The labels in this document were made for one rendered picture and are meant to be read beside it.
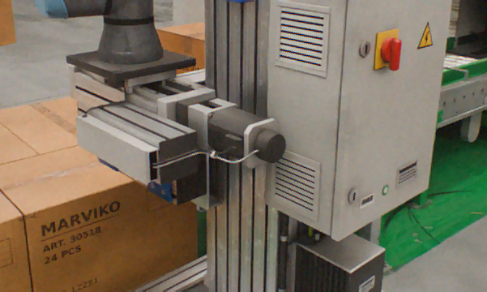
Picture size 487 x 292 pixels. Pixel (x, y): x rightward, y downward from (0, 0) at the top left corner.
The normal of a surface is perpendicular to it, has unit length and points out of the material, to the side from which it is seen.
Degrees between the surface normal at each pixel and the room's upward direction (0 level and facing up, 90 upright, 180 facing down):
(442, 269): 0
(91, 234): 90
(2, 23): 90
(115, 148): 90
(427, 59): 90
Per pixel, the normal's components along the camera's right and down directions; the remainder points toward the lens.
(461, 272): 0.01, -0.95
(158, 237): 0.65, 0.25
